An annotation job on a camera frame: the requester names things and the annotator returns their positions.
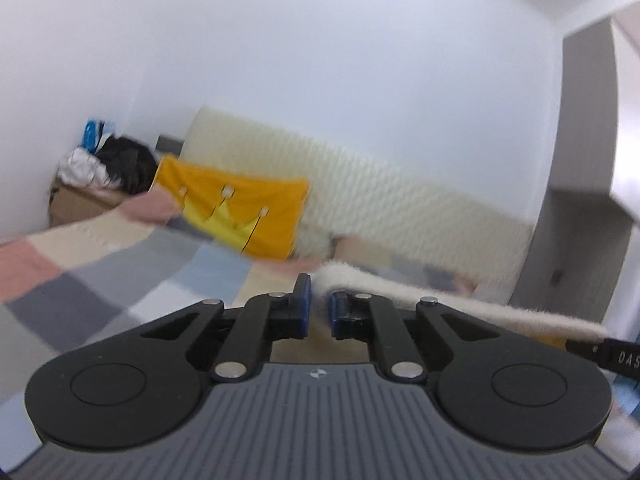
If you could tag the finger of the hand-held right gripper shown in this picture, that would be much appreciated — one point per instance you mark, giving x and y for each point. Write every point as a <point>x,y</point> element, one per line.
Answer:
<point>607,355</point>

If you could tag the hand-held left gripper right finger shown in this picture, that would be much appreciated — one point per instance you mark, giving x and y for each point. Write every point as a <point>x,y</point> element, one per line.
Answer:
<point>337,315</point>

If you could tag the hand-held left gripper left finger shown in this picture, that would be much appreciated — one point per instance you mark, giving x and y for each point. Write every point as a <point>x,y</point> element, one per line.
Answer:
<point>302,310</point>

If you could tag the cream sweater with blue stripes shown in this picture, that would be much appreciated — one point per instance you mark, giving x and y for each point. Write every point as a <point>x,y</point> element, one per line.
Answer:
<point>500,317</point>

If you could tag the black clothes pile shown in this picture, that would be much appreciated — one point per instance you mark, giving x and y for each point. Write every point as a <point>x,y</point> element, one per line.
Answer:
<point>127,162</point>

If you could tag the white clothes pile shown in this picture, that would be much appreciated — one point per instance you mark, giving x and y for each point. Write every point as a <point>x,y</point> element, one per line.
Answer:
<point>82,167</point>

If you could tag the white furry pillow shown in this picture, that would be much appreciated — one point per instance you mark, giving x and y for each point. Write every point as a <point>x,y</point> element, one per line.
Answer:
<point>312,242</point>

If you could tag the yellow crown pillow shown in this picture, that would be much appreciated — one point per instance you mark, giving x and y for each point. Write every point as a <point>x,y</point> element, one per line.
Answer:
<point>240,210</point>

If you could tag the cream quilted headboard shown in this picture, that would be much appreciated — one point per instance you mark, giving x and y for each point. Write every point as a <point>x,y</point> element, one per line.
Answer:
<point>400,200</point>

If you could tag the grey cabinet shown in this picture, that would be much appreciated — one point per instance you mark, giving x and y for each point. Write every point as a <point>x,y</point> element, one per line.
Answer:
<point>575,160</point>

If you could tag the pastel patchwork blanket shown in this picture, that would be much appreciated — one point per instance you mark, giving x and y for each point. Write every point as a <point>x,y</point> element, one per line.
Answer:
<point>100,270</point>

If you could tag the cardboard box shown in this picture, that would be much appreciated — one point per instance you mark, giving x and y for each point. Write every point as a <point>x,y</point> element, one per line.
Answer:
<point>75,207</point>

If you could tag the blue plastic item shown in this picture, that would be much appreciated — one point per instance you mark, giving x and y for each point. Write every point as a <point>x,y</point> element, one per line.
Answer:
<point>92,135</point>

